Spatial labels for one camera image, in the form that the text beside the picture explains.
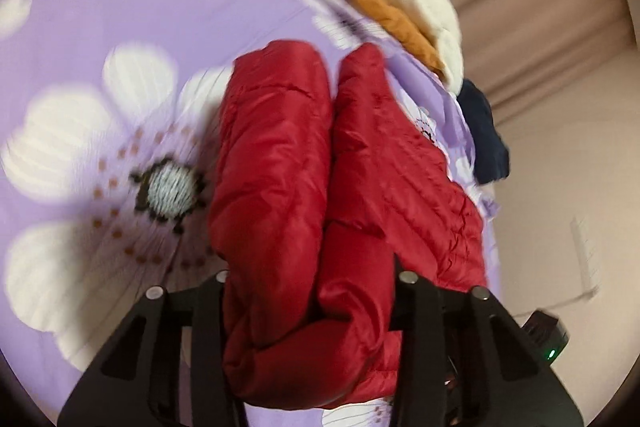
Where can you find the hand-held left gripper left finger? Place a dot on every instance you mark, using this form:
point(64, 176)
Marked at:
point(207, 317)

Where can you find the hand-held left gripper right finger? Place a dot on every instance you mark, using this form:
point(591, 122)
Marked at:
point(417, 322)

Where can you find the red puffer jacket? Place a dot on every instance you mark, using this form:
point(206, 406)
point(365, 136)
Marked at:
point(280, 182)

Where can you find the navy fleece garment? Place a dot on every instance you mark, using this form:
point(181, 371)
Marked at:
point(482, 132)

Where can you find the orange garment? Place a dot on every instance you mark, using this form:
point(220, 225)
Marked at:
point(395, 22)

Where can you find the beige curtain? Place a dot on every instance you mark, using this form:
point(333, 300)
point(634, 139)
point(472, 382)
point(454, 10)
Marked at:
point(540, 32)

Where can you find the purple floral bedsheet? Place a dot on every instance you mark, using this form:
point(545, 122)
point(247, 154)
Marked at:
point(75, 7)

